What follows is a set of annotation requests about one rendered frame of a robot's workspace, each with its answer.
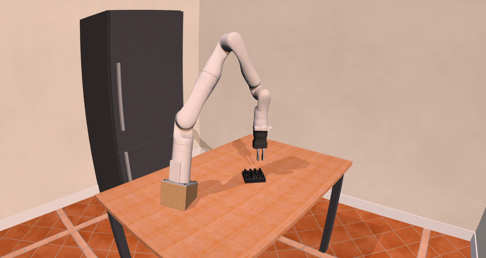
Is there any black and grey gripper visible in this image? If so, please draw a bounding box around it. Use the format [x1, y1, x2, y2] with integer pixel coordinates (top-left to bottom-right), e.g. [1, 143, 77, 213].
[252, 118, 272, 161]

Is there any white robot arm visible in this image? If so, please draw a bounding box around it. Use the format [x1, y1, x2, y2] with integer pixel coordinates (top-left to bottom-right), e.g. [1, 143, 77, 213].
[169, 32, 271, 183]

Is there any black knob box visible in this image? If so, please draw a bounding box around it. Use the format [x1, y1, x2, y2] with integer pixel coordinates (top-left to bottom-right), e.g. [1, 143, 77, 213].
[242, 168, 266, 183]

